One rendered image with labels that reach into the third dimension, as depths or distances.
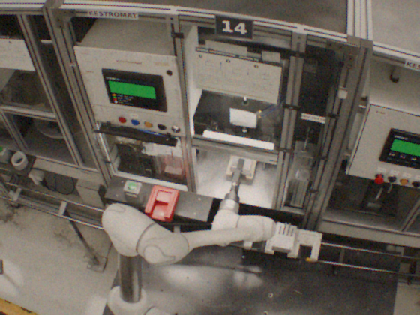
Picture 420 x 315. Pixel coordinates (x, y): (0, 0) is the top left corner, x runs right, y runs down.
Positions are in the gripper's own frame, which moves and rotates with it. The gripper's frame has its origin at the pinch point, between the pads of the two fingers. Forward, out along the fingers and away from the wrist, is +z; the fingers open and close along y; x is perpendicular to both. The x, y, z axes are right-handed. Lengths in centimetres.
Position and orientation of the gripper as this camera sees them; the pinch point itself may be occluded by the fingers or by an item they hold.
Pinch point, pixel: (240, 167)
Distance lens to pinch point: 235.2
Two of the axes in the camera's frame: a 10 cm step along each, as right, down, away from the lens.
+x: -9.7, -1.9, 1.7
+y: -0.4, -5.7, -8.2
